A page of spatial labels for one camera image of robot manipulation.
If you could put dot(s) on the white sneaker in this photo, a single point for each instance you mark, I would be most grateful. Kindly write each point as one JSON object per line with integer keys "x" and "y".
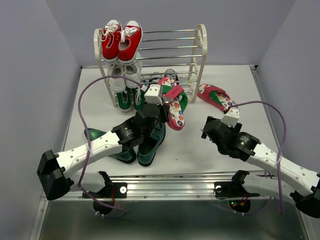
{"x": 115, "y": 70}
{"x": 133, "y": 71}

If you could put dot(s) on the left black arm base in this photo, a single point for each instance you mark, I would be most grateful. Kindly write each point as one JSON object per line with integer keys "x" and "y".
{"x": 104, "y": 201}

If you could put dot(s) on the green leather loafer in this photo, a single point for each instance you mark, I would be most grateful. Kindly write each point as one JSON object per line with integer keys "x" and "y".
{"x": 127, "y": 156}
{"x": 148, "y": 149}

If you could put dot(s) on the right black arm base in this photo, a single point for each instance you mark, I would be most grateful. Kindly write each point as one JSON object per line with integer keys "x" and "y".
{"x": 238, "y": 198}

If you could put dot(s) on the right red canvas sneaker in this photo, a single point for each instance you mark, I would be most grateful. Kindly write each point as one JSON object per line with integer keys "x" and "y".
{"x": 131, "y": 38}

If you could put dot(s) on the red canvas sneaker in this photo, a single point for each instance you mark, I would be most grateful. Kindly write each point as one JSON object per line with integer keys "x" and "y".
{"x": 110, "y": 39}
{"x": 131, "y": 38}

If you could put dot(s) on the right white sneaker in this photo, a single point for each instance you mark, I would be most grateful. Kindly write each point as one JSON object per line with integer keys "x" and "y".
{"x": 133, "y": 71}

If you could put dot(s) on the left green canvas sneaker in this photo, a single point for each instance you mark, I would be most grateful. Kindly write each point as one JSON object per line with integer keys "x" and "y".
{"x": 124, "y": 101}

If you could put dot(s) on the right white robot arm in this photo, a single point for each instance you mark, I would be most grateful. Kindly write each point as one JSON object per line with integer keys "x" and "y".
{"x": 297, "y": 184}

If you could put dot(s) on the green canvas sneaker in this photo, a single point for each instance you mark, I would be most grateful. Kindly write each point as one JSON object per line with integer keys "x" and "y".
{"x": 124, "y": 101}
{"x": 138, "y": 98}

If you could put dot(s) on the aluminium mounting rail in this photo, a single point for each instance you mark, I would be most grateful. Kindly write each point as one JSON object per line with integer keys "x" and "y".
{"x": 158, "y": 187}

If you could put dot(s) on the right green leather loafer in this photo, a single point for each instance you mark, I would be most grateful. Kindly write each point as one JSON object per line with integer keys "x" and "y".
{"x": 148, "y": 149}

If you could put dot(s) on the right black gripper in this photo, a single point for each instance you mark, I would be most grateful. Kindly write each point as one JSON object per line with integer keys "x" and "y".
{"x": 234, "y": 130}

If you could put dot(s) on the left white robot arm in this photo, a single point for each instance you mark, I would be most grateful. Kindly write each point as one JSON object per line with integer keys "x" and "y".
{"x": 59, "y": 172}

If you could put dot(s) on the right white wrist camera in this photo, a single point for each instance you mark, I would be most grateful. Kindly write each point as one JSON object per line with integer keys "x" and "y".
{"x": 231, "y": 116}

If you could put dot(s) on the left red canvas sneaker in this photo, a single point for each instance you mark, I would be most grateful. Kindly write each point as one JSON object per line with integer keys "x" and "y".
{"x": 110, "y": 39}

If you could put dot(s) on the black canvas sneaker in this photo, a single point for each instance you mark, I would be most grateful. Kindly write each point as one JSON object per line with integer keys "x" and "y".
{"x": 172, "y": 74}
{"x": 155, "y": 78}

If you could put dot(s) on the cream metal shoe rack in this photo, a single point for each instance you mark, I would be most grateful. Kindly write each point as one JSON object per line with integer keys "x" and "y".
{"x": 183, "y": 50}

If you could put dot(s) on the left white sneaker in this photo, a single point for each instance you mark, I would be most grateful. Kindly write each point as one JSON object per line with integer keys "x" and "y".
{"x": 115, "y": 70}

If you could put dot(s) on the pink patterned flip-flop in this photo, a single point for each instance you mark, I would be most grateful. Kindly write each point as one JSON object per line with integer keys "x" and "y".
{"x": 176, "y": 99}
{"x": 215, "y": 96}

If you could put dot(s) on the right green canvas sneaker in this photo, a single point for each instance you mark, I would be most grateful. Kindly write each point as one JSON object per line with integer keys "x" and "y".
{"x": 138, "y": 98}

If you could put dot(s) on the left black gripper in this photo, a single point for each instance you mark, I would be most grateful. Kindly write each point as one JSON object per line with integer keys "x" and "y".
{"x": 164, "y": 109}

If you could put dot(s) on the left green leather loafer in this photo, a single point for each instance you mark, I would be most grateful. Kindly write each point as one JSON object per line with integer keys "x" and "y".
{"x": 127, "y": 156}

